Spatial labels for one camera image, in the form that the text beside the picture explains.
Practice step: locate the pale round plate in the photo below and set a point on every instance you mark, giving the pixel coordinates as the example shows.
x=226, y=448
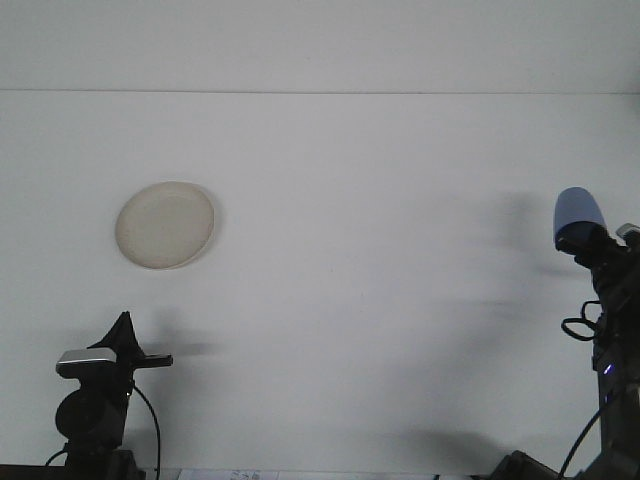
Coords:
x=165, y=225

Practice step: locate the pale blue cup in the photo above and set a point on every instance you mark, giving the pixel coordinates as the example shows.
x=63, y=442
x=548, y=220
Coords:
x=575, y=207

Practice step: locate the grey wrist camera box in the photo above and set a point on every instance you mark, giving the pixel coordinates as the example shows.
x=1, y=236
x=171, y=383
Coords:
x=627, y=230
x=85, y=361

